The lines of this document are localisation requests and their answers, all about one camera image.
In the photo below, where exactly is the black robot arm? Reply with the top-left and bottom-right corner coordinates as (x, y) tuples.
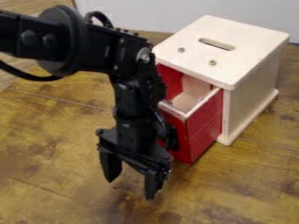
(0, 5), (172, 199)

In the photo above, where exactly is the black metal drawer handle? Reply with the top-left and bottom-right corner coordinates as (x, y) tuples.
(153, 108), (180, 153)

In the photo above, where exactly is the red wooden drawer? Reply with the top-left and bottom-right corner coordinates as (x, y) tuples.
(156, 64), (222, 165)

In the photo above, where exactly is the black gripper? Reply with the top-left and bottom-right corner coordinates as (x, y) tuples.
(97, 62), (172, 200)

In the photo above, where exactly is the white wooden box cabinet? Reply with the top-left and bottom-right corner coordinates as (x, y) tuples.
(153, 15), (289, 145)

